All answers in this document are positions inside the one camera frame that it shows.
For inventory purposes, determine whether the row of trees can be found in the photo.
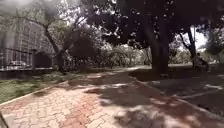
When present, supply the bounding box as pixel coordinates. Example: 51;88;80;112
69;33;154;69

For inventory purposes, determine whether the red brick path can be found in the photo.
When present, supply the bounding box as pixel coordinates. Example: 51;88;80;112
0;66;224;128

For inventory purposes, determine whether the large thick-trunked tree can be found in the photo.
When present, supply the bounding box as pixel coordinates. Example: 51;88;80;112
79;0;224;75

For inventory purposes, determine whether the leaning tree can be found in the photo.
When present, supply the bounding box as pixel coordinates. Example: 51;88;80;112
29;0;88;73

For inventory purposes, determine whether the pale kerb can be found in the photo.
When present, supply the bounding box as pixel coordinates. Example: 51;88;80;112
133;78;224;121
0;79;69;108

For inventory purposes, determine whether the person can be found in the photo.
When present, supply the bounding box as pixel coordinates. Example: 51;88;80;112
193;52;211;72

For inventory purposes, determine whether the grey building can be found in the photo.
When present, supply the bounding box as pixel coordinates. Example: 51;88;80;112
0;16;58;68

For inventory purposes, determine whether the pale car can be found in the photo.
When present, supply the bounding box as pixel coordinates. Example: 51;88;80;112
5;60;31;70

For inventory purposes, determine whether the dark metal fence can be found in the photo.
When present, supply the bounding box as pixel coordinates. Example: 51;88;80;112
0;47;78;73

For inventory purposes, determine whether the grass strip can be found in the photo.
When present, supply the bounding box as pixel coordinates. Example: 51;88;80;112
0;71;84;104

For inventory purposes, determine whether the low dark wall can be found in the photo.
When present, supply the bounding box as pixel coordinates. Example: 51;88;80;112
0;68;58;80

